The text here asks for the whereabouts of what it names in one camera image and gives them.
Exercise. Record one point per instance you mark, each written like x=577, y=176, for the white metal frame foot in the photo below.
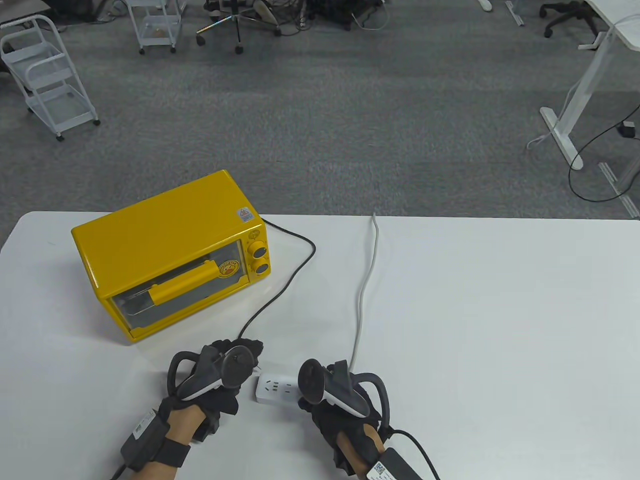
x=515, y=12

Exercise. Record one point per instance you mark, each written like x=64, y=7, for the yellow toaster oven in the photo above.
x=165, y=235

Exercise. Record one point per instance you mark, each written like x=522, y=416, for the person's left forearm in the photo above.
x=184, y=425

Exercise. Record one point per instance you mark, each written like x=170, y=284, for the black wrist sensor box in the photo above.
x=395, y=467
x=144, y=440

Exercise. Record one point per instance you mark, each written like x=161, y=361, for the black power adapter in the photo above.
x=627, y=130

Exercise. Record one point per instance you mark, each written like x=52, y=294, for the black office chair base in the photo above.
x=570, y=12
x=237, y=22

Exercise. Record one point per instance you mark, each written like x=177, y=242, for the person's right hand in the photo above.
x=330, y=425

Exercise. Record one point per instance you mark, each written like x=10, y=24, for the black left wrist sensor box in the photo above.
x=144, y=440

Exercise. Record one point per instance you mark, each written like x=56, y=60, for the black right wrist sensor box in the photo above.
x=395, y=467

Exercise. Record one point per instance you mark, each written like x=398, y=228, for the white desk with leg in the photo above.
x=582, y=95

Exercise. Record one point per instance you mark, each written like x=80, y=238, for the person's left hand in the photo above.
x=220, y=410

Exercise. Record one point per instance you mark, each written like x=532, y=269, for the left hand tracking controller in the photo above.
x=236, y=367

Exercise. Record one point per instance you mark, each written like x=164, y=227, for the white power strip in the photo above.
x=277, y=389

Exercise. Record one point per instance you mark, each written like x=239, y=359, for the metal floor rail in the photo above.
x=620, y=192

